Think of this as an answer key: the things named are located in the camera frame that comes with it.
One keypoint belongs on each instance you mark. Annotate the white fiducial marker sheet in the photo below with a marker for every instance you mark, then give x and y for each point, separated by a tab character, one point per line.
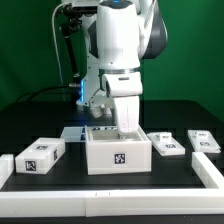
77	133

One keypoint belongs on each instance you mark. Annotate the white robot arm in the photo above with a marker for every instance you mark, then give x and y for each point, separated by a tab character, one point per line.
117	37

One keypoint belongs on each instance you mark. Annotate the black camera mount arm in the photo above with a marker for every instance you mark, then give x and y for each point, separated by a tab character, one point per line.
80	15

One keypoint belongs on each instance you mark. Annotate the white wall piece left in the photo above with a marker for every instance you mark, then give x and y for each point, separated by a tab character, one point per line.
6	167

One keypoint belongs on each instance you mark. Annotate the white L-shaped obstacle wall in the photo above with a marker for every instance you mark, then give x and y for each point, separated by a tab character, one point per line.
206	200

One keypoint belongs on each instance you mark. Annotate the white cabinet body box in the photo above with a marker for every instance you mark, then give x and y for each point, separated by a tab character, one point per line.
108	153

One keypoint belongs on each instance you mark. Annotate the white cabinet door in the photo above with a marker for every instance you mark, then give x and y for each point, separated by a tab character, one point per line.
165	144
203	141

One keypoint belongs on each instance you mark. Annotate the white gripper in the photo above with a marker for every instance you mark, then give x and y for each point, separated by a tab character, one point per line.
124	90

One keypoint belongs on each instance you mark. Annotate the white cabinet top block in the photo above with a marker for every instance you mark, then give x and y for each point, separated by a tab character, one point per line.
40	156

